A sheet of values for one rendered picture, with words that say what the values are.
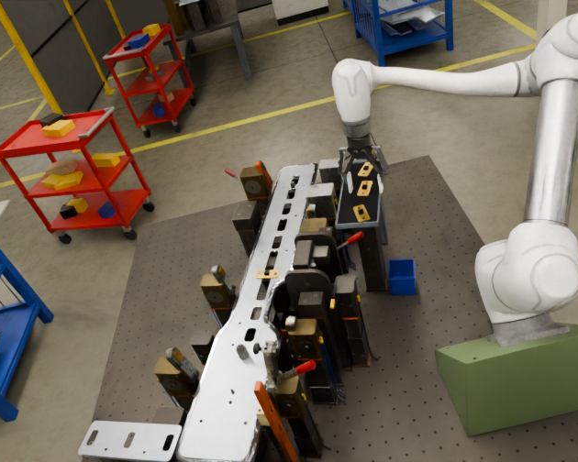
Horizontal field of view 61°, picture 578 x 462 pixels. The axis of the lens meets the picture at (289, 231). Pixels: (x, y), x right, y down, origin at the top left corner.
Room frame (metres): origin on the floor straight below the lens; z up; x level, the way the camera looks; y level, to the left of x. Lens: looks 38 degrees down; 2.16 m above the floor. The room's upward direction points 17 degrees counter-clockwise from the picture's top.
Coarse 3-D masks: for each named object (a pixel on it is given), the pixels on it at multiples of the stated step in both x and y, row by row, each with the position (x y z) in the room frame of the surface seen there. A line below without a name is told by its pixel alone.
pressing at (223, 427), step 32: (288, 224) 1.54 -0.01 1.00; (256, 256) 1.41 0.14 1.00; (288, 256) 1.36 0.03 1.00; (256, 288) 1.24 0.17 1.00; (256, 320) 1.10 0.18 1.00; (224, 352) 1.01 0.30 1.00; (224, 384) 0.90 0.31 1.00; (192, 416) 0.82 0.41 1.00; (224, 416) 0.79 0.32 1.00; (256, 416) 0.76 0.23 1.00; (192, 448) 0.73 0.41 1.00; (224, 448) 0.70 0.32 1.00; (256, 448) 0.68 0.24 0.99
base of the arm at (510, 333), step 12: (492, 324) 0.85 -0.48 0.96; (504, 324) 0.81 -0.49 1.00; (516, 324) 0.79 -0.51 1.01; (528, 324) 0.78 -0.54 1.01; (540, 324) 0.77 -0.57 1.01; (552, 324) 0.77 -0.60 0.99; (492, 336) 0.84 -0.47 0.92; (504, 336) 0.79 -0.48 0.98; (516, 336) 0.77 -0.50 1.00; (528, 336) 0.75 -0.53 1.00; (540, 336) 0.75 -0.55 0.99
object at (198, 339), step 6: (198, 336) 1.11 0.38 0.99; (204, 336) 1.11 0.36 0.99; (210, 336) 1.10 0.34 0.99; (192, 342) 1.10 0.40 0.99; (198, 342) 1.09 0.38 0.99; (204, 342) 1.08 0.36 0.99; (210, 342) 1.08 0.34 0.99; (198, 348) 1.08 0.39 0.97; (204, 348) 1.08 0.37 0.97; (210, 348) 1.07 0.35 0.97; (198, 354) 1.09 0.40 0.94; (204, 354) 1.08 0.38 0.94; (204, 360) 1.09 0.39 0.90
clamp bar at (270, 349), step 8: (256, 344) 0.81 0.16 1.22; (272, 344) 0.80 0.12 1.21; (256, 352) 0.80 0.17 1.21; (264, 352) 0.79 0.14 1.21; (272, 352) 0.79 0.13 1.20; (264, 360) 0.79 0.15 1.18; (272, 360) 0.79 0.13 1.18; (272, 368) 0.79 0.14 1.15; (272, 376) 0.79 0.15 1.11; (272, 384) 0.79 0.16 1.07
